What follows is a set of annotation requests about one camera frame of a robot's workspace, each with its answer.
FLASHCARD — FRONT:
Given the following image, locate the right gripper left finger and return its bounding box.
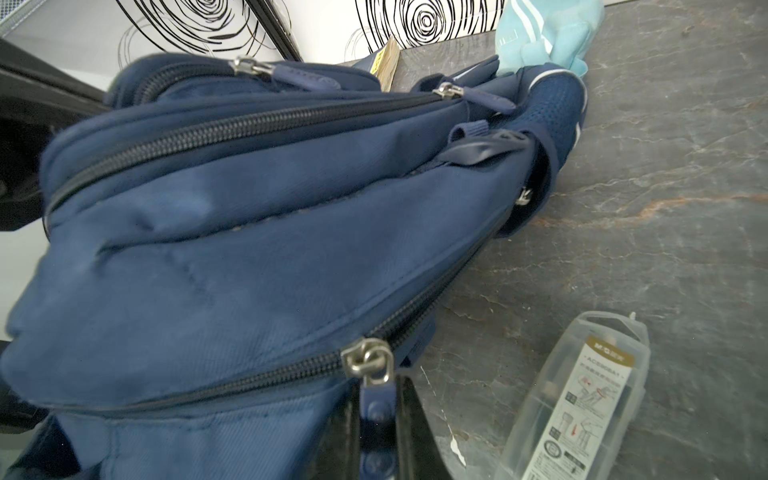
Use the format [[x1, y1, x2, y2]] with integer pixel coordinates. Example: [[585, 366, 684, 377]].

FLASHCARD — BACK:
[[305, 383, 362, 480]]

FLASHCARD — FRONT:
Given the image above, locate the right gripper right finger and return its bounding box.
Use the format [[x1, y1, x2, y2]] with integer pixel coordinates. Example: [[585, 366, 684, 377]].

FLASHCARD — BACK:
[[396, 376, 452, 480]]

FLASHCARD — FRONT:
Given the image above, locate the navy blue student backpack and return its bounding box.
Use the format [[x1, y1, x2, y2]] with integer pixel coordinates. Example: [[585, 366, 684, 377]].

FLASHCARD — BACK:
[[1, 54, 588, 479]]

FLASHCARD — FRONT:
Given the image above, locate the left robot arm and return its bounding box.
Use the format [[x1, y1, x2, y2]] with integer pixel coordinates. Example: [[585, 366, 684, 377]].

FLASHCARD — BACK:
[[1, 40, 107, 232]]

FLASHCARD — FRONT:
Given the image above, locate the clear plastic stationery case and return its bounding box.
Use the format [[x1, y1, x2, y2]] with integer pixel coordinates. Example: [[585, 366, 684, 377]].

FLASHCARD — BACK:
[[495, 311, 651, 480]]

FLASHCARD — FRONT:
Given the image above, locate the dark blue book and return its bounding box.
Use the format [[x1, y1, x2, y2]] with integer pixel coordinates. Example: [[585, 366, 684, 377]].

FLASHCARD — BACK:
[[352, 37, 401, 92]]

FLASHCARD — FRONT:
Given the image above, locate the light teal pencil pouch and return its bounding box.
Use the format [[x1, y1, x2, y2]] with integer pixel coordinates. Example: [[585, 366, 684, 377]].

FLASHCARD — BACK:
[[495, 0, 605, 77]]

